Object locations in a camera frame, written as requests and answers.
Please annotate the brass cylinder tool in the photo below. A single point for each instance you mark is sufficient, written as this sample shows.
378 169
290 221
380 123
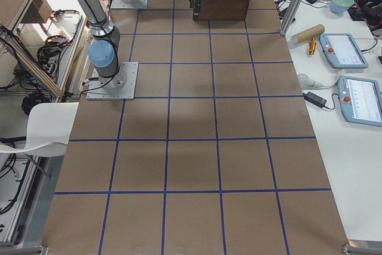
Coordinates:
312 46

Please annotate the cardboard tube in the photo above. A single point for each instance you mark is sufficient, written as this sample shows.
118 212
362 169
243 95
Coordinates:
307 34

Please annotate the green bowl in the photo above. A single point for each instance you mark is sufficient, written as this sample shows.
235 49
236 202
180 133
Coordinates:
340 6

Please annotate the teach pendant far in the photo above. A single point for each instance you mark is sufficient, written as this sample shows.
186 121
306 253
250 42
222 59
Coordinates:
341 51

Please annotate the teach pendant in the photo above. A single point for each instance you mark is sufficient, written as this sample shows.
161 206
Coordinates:
360 100
341 51

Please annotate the black power adapter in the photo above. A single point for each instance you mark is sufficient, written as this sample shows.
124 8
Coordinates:
315 99

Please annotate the teach pendant near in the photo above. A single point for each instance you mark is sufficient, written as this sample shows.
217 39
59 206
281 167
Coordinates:
360 100

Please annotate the white chair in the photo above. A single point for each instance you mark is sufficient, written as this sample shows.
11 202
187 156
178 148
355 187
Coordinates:
48 130

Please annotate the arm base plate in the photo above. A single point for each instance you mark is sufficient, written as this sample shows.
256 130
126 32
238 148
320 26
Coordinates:
129 4
122 86

